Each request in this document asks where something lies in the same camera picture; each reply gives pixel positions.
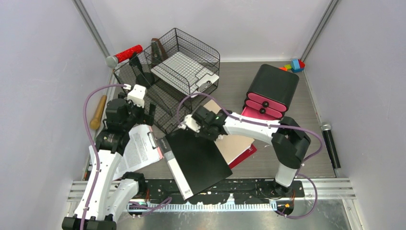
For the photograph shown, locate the beige folder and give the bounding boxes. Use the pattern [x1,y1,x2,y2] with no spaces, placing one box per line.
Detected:
[178,100,256,165]

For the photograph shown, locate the pink drawer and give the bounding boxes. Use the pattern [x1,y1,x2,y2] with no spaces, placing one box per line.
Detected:
[242,100,284,120]

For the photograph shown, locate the black pink drawer cabinet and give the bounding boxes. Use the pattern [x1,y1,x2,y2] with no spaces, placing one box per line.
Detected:
[243,64,299,114]

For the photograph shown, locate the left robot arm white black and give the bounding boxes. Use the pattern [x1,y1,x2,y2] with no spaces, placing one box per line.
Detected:
[62,99,156,230]

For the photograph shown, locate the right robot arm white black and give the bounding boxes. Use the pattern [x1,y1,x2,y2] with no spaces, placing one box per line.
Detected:
[180,106,311,197]

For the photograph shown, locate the pink clipboard with paper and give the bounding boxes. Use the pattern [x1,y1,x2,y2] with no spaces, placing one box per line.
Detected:
[113,125,163,180]

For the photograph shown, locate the black stand in organizer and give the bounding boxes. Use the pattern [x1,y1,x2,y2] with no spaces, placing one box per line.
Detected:
[129,52,155,89]

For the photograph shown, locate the black clip file folder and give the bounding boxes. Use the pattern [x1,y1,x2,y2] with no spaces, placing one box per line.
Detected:
[157,129,232,200]

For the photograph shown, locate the wooden stick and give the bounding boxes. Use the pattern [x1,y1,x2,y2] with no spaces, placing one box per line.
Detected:
[89,95,107,130]

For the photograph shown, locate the red notebook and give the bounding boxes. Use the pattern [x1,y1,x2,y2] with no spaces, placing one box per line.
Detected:
[228,144,257,169]

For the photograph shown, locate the red glitter microphone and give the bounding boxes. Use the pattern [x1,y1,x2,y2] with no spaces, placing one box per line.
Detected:
[105,45,143,69]

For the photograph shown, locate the brown object behind organizer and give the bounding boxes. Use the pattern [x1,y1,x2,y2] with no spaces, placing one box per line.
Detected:
[151,38,168,67]

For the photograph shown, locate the colourful toy blocks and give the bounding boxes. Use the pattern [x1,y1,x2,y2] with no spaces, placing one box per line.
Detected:
[280,59,305,73]

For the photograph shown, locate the black microphone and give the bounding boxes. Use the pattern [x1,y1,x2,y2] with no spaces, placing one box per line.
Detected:
[320,123,341,169]

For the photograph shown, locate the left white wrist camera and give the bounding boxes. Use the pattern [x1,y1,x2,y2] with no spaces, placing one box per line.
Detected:
[127,84,147,108]

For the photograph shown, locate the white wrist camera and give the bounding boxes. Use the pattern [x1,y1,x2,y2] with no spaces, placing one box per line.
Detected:
[178,115,201,133]
[127,84,147,108]

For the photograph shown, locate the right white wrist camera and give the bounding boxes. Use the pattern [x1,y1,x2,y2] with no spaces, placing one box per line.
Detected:
[178,115,201,133]

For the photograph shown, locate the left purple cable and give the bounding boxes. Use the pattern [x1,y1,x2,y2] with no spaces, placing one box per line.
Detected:
[79,83,132,230]

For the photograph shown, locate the black wire mesh organizer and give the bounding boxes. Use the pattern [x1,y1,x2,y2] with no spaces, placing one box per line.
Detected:
[113,28,220,134]

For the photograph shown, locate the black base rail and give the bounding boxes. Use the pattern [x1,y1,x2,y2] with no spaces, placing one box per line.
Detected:
[134,179,305,205]

